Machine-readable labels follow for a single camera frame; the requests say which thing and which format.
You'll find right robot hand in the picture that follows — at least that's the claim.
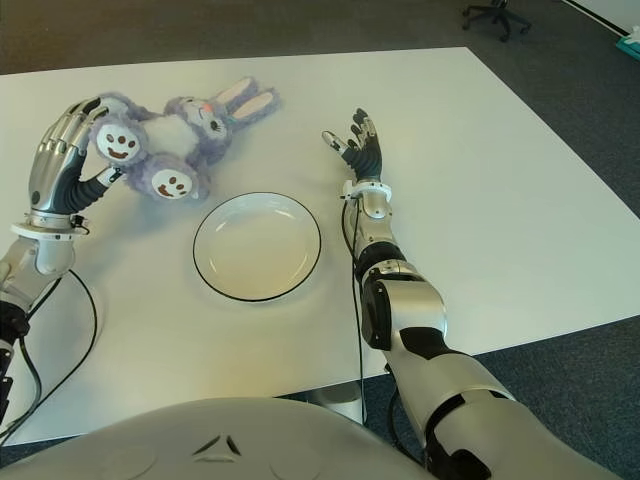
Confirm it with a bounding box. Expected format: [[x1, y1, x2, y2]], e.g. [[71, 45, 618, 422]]
[[322, 107, 385, 185]]

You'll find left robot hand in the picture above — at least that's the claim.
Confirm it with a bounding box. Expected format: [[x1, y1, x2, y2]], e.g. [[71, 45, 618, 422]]
[[22, 97, 124, 224]]

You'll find purple plush bunny doll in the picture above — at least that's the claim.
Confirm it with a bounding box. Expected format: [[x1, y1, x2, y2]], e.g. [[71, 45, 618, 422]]
[[87, 75, 282, 204]]

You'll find white plate black rim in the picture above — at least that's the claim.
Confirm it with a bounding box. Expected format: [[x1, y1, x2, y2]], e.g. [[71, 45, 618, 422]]
[[192, 192, 323, 303]]

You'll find black office chair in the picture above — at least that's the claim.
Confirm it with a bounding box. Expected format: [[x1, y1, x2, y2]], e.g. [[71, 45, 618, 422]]
[[462, 0, 534, 41]]

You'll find silver table base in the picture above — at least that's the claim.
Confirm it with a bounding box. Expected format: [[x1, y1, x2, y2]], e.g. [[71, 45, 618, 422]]
[[287, 387, 369, 426]]

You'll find teal tissue box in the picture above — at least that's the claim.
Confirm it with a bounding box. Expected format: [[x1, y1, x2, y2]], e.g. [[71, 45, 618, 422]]
[[615, 34, 640, 59]]

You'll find grey robot torso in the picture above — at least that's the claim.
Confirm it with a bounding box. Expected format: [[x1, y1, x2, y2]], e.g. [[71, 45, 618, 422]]
[[0, 397, 436, 480]]

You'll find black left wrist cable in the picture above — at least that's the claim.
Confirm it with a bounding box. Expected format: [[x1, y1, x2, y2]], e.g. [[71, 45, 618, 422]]
[[0, 267, 99, 444]]

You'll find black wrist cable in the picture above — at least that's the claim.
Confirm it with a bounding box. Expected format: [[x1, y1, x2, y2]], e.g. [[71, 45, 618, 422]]
[[341, 197, 369, 426], [0, 267, 99, 444]]

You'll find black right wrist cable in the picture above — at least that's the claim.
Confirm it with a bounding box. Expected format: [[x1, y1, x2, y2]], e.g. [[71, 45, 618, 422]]
[[341, 197, 369, 426]]

